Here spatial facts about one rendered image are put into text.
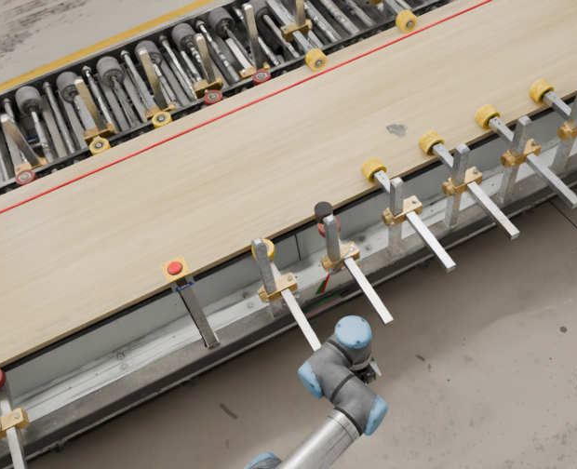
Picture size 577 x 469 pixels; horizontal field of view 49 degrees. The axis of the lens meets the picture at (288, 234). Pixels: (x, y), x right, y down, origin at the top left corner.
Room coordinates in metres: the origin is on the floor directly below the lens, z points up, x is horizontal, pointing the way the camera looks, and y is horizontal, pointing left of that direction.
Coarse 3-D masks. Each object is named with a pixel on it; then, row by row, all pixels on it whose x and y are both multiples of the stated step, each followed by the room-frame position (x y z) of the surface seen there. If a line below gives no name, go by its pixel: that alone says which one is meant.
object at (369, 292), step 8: (344, 264) 1.16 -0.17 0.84; (352, 264) 1.14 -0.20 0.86; (352, 272) 1.11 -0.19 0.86; (360, 272) 1.11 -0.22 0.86; (360, 280) 1.07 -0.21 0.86; (360, 288) 1.05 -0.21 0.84; (368, 288) 1.04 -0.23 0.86; (368, 296) 1.01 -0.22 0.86; (376, 296) 1.00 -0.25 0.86; (376, 304) 0.97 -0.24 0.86; (376, 312) 0.95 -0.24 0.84; (384, 312) 0.94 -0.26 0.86; (384, 320) 0.91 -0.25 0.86; (392, 320) 0.90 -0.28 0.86
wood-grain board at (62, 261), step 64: (512, 0) 2.30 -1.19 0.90; (576, 0) 2.21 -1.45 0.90; (384, 64) 2.06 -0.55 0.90; (448, 64) 1.98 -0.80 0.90; (512, 64) 1.91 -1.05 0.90; (576, 64) 1.83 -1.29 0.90; (256, 128) 1.84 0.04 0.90; (320, 128) 1.77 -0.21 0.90; (384, 128) 1.70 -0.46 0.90; (448, 128) 1.63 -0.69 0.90; (64, 192) 1.71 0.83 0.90; (128, 192) 1.64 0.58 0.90; (192, 192) 1.58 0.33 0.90; (256, 192) 1.52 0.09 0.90; (320, 192) 1.45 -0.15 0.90; (0, 256) 1.46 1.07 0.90; (64, 256) 1.40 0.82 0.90; (128, 256) 1.34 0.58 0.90; (192, 256) 1.29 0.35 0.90; (0, 320) 1.18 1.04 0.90; (64, 320) 1.13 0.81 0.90
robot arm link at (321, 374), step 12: (324, 348) 0.66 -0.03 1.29; (336, 348) 0.65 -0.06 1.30; (312, 360) 0.64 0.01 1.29; (324, 360) 0.63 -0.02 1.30; (336, 360) 0.62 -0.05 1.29; (348, 360) 0.62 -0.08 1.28; (300, 372) 0.62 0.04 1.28; (312, 372) 0.60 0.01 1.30; (324, 372) 0.60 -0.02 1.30; (336, 372) 0.59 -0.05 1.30; (348, 372) 0.59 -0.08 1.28; (312, 384) 0.58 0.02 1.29; (324, 384) 0.57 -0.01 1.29; (336, 384) 0.56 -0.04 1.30
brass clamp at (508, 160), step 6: (528, 144) 1.42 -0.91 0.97; (528, 150) 1.40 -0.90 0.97; (534, 150) 1.39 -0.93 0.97; (540, 150) 1.40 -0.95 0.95; (504, 156) 1.39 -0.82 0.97; (510, 156) 1.38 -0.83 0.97; (522, 156) 1.38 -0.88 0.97; (504, 162) 1.39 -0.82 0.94; (510, 162) 1.37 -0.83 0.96; (516, 162) 1.37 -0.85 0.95; (522, 162) 1.38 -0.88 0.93
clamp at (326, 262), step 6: (342, 246) 1.22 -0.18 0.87; (348, 246) 1.21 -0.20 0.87; (342, 252) 1.19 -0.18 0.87; (354, 252) 1.18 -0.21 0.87; (324, 258) 1.19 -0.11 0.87; (348, 258) 1.17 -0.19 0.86; (354, 258) 1.18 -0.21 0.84; (324, 264) 1.16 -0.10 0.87; (330, 264) 1.15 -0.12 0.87; (342, 264) 1.16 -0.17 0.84
